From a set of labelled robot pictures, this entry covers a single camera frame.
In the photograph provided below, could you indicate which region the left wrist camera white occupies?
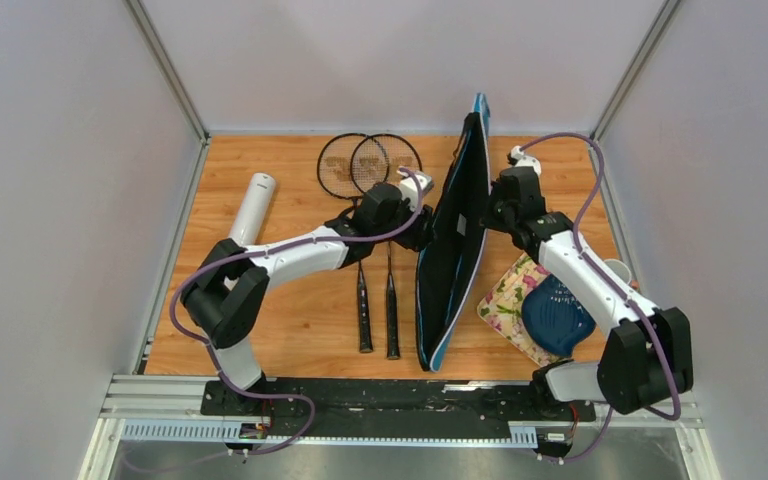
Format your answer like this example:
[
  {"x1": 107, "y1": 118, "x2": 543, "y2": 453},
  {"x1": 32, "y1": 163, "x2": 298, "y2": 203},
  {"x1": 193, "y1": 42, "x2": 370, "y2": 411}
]
[{"x1": 397, "y1": 171, "x2": 434, "y2": 211}]

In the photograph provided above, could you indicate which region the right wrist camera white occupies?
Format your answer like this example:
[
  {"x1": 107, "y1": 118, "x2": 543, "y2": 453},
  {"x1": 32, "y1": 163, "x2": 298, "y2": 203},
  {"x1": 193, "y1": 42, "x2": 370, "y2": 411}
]
[{"x1": 507, "y1": 146, "x2": 542, "y2": 176}]

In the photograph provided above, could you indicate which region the black badminton racket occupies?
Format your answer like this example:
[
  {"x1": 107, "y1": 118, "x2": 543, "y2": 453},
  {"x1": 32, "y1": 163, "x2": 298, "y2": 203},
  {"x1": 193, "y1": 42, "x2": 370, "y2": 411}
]
[
  {"x1": 350, "y1": 133, "x2": 423, "y2": 360},
  {"x1": 316, "y1": 132, "x2": 392, "y2": 355}
]

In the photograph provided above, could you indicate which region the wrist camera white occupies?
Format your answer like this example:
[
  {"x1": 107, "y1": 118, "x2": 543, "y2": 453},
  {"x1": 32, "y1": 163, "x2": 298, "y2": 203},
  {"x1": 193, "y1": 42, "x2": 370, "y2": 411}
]
[
  {"x1": 397, "y1": 171, "x2": 434, "y2": 211},
  {"x1": 507, "y1": 146, "x2": 542, "y2": 176}
]

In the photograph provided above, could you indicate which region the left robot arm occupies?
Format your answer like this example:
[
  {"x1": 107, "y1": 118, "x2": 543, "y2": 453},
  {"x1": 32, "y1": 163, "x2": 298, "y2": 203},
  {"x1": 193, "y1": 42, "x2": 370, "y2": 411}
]
[{"x1": 169, "y1": 171, "x2": 434, "y2": 415}]

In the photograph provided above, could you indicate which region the blue leaf-shaped dish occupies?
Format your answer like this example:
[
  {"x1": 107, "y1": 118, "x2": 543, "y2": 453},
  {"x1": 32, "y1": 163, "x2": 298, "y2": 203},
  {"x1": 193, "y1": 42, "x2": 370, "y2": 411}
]
[{"x1": 521, "y1": 275, "x2": 596, "y2": 358}]

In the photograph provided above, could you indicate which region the blue racket cover bag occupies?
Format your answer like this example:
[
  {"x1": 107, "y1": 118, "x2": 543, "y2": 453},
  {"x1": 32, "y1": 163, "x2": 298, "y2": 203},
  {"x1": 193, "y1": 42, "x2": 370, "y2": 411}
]
[{"x1": 415, "y1": 93, "x2": 491, "y2": 373}]

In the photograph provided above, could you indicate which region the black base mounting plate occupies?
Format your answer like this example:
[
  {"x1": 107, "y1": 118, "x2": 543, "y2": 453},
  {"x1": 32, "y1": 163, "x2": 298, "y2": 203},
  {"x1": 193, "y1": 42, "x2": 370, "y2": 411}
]
[{"x1": 200, "y1": 377, "x2": 596, "y2": 440}]

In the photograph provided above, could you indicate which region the white and pink mug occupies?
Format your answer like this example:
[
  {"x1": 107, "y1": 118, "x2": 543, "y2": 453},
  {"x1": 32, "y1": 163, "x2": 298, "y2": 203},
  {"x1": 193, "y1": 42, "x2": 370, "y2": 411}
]
[{"x1": 604, "y1": 259, "x2": 639, "y2": 289}]

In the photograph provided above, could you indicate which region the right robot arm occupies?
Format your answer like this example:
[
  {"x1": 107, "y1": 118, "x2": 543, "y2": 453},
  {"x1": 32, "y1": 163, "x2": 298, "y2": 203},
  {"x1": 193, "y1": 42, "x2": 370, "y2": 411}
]
[{"x1": 482, "y1": 166, "x2": 693, "y2": 420}]

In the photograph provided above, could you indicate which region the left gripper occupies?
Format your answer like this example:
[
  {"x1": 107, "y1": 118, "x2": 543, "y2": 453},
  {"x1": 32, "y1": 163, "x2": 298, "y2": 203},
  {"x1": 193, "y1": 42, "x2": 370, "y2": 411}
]
[{"x1": 372, "y1": 192, "x2": 436, "y2": 252}]

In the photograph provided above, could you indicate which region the floral tray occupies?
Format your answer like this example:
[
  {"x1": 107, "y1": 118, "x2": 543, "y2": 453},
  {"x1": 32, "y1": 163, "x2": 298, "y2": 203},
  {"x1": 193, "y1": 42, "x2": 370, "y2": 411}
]
[{"x1": 477, "y1": 253, "x2": 561, "y2": 367}]

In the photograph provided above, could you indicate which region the white shuttlecock tube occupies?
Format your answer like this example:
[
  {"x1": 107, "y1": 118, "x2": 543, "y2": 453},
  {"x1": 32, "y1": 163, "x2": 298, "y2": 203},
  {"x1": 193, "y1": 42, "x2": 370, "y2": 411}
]
[{"x1": 229, "y1": 172, "x2": 277, "y2": 246}]

